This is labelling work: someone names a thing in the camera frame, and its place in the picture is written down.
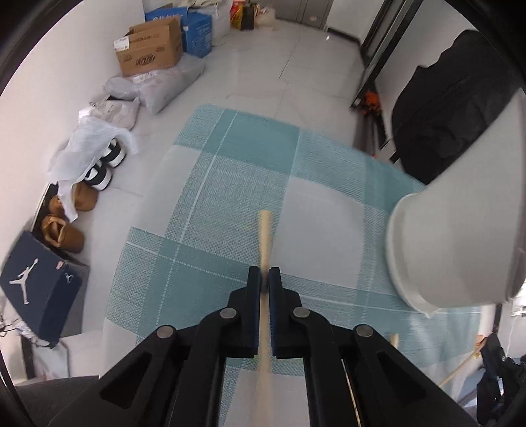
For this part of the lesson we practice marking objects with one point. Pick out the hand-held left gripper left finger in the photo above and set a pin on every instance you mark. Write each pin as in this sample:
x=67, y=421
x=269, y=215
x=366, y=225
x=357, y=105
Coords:
x=257, y=312

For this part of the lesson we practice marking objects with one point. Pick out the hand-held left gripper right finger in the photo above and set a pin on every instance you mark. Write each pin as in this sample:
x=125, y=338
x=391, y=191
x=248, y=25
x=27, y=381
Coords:
x=273, y=312

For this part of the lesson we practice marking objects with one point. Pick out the white utensil holder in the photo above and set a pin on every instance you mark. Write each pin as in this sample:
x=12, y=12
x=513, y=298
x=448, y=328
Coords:
x=452, y=246

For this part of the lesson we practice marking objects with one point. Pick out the teal checkered tablecloth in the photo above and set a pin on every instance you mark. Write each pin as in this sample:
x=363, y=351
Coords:
x=246, y=164

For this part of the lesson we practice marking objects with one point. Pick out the brown boot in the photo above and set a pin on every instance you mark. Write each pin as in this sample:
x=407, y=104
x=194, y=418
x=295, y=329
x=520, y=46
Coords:
x=82, y=197
x=65, y=236

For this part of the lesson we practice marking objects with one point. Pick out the black and white sneaker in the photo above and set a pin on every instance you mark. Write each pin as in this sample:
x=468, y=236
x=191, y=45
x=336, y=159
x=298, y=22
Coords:
x=114, y=154
x=98, y=178

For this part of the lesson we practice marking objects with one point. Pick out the navy shoe box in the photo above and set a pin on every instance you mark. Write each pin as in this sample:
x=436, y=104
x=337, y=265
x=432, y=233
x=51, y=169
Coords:
x=37, y=287

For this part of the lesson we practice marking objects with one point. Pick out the orange and black tool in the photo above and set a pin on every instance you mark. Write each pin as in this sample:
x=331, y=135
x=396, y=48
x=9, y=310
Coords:
x=372, y=102

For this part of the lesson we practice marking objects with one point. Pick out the white plastic bag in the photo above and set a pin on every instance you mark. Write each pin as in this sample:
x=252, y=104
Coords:
x=88, y=139

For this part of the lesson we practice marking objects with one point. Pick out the large grey mailer bag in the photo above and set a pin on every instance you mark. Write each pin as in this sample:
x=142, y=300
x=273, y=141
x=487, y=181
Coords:
x=164, y=88

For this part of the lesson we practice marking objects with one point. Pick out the white paper parcel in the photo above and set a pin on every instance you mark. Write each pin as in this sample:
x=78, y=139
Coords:
x=119, y=113

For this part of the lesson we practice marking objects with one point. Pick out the black duffel bag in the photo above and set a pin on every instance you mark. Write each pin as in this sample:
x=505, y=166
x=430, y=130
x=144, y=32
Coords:
x=444, y=115

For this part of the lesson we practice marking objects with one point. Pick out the small grey mailer bag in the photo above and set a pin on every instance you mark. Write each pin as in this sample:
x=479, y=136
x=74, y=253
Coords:
x=119, y=87

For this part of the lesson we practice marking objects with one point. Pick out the brown cardboard box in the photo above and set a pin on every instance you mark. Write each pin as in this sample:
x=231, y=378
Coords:
x=148, y=53

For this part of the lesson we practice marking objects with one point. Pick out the blue cardboard box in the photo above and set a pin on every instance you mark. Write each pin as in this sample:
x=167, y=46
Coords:
x=199, y=35

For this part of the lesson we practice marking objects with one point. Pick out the beige bag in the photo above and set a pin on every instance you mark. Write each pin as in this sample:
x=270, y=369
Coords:
x=266, y=18

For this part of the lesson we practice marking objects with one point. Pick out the white sack with cloth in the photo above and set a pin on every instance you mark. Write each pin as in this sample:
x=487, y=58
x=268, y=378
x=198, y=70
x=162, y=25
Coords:
x=217, y=18

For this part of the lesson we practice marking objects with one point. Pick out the red and yellow bag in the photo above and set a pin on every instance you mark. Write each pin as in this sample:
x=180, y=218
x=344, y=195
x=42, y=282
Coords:
x=237, y=14

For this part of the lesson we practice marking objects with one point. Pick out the grey door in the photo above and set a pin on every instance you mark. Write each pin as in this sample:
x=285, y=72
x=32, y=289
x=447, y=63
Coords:
x=302, y=9

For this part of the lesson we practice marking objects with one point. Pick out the black metal frame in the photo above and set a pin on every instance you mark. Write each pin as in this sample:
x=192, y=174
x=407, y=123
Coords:
x=376, y=41

